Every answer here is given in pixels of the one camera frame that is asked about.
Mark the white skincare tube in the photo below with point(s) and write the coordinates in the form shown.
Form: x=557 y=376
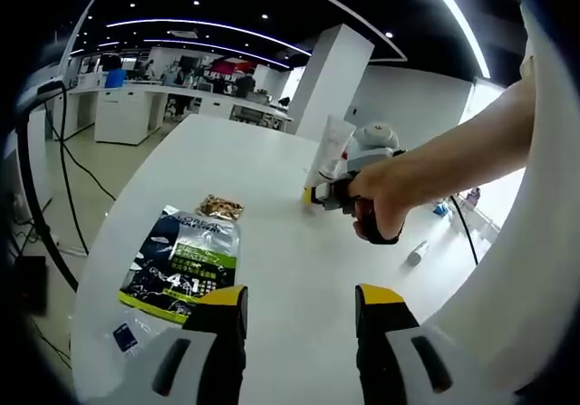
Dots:
x=333 y=142

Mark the small dark blue card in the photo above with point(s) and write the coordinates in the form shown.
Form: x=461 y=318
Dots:
x=124 y=337

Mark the black box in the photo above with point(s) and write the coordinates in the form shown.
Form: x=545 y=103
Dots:
x=29 y=282

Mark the person's right hand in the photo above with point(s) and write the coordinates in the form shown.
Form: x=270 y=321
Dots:
x=385 y=192

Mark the dark green skincare sachet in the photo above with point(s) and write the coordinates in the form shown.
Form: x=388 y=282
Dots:
x=181 y=260

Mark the small blue object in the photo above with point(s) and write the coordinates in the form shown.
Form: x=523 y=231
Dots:
x=441 y=209

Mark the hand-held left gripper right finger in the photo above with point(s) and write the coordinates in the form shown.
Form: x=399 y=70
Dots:
x=385 y=355

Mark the person's white shirt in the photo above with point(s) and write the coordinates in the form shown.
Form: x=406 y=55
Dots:
x=521 y=264

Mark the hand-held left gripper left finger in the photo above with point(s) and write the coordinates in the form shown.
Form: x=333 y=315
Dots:
x=217 y=355

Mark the red wall banner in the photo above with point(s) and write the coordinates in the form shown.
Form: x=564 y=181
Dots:
x=231 y=66

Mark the long white lab counter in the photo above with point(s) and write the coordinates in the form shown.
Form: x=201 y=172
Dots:
x=118 y=115

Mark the small translucent skincare bottle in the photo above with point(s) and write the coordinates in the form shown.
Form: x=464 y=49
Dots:
x=417 y=253

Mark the gold skincare sachet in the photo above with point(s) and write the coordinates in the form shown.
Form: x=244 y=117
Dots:
x=219 y=206

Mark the long white ceiling light strip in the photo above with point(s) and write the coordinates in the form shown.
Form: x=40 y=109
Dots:
x=484 y=65

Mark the blue bin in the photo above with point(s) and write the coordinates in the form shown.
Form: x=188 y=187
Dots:
x=116 y=79

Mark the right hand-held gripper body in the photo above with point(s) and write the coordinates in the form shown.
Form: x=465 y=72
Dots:
x=376 y=135

